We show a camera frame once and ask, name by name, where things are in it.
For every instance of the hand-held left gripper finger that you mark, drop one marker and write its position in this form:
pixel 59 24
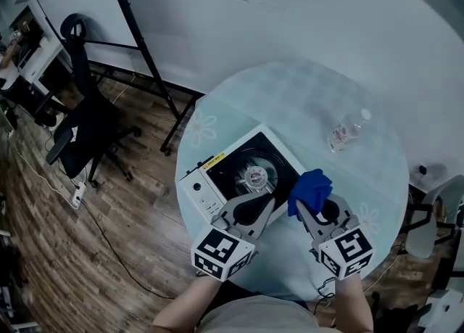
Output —
pixel 262 228
pixel 232 205

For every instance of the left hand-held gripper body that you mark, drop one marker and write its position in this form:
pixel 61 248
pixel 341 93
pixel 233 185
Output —
pixel 221 251

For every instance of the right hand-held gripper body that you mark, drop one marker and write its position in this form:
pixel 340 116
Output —
pixel 348 251

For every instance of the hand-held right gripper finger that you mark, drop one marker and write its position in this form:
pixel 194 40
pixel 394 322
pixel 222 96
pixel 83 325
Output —
pixel 346 215
pixel 310 226

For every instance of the blue cloth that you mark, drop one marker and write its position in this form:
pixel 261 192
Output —
pixel 311 190

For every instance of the white portable gas stove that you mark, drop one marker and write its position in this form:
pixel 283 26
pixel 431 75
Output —
pixel 197 186

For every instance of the person's left forearm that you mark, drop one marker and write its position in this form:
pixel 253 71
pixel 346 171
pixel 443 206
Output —
pixel 188 306

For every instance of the person's right forearm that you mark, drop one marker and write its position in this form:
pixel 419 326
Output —
pixel 353 306

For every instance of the person's light shirt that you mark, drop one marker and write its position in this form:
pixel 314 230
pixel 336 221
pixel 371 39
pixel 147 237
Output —
pixel 261 317

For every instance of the grey chair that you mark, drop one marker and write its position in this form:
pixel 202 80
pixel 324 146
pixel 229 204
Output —
pixel 424 222

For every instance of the clear plastic bottle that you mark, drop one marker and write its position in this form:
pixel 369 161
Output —
pixel 344 133

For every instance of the black swivel chair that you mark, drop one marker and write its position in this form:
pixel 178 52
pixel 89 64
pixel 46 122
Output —
pixel 398 318

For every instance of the white box device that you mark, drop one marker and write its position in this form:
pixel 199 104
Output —
pixel 446 310

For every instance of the white power strip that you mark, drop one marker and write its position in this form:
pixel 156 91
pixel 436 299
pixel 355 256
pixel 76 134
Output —
pixel 78 193

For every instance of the black office chair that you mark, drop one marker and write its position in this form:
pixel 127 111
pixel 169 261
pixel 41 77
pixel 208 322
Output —
pixel 83 70

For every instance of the cluttered storage rack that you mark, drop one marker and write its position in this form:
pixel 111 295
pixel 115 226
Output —
pixel 14 288

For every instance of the white desk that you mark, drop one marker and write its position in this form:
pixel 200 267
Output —
pixel 40 66

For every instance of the whiteboard on black stand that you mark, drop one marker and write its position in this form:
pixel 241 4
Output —
pixel 79 5

